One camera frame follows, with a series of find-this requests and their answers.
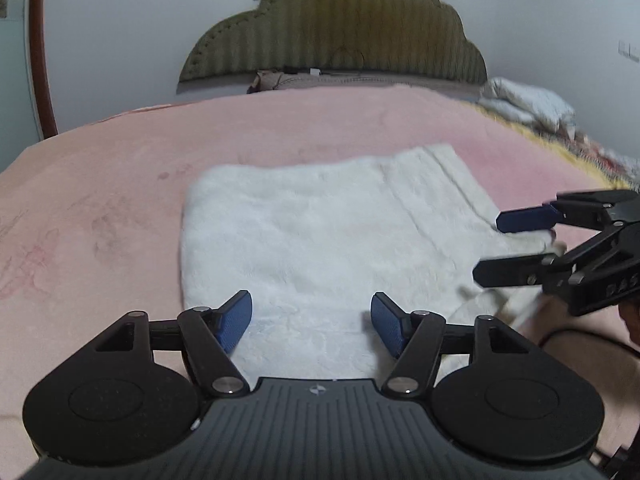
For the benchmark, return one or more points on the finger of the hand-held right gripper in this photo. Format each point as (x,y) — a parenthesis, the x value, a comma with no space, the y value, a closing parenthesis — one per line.
(510,270)
(525,219)

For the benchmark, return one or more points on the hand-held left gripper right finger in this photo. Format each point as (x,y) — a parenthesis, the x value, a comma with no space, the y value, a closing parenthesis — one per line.
(389,322)

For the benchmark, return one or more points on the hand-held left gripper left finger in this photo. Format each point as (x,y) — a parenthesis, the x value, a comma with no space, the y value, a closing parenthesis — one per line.
(235,320)

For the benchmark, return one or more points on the white embossed cloth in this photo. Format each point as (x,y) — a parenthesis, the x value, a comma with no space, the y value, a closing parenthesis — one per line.
(320,240)

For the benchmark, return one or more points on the person's right hand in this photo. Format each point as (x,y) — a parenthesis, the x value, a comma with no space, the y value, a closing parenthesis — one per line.
(631,325)

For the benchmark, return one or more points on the yellow striped cloth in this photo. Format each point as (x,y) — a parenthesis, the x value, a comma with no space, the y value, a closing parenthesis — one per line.
(590,152)

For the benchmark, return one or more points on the white printed quilt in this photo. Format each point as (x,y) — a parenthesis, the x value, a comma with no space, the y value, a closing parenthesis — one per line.
(530,102)

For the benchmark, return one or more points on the pink blanket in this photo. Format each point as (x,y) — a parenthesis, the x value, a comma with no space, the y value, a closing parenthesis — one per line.
(115,200)

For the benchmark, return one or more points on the olive padded headboard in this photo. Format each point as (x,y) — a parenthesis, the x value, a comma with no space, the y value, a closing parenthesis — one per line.
(340,25)

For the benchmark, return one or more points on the white light switch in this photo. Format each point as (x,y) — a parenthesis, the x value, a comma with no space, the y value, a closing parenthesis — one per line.
(630,51)

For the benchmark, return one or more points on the brown wooden door frame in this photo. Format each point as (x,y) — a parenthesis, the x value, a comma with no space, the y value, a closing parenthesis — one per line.
(40,50)

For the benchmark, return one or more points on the paper wall sticker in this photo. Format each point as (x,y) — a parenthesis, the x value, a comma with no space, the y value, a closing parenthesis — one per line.
(11,4)

